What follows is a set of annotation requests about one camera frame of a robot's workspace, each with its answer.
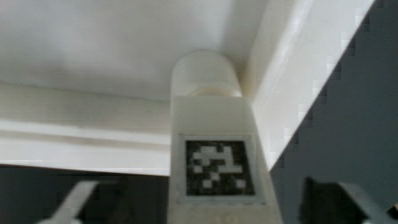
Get white square table top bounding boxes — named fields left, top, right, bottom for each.
left=0, top=0, right=374, bottom=175

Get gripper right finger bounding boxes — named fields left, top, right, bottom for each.
left=299, top=178, right=395, bottom=224

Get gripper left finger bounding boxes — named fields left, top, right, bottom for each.
left=35, top=181, right=99, bottom=224

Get white table leg front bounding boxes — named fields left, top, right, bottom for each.
left=166, top=50, right=282, bottom=224

